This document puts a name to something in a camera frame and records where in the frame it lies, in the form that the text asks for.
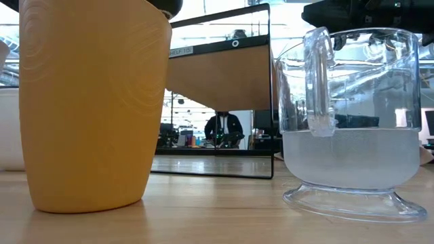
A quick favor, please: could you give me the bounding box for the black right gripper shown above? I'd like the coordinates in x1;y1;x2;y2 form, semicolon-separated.
301;0;391;33

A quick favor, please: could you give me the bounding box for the wooden shelf with black frame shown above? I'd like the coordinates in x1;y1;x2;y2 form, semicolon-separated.
151;3;275;180

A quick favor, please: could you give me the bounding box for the black perforated computer case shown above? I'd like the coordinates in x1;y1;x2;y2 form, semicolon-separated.
253;108;283;150

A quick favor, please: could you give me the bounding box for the person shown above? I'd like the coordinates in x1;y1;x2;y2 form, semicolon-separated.
203;110;245;149

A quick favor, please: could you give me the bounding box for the orange cup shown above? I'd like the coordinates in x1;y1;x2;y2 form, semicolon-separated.
18;0;173;214

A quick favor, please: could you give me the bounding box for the white mug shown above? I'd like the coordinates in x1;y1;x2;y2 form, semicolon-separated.
0;87;26;172

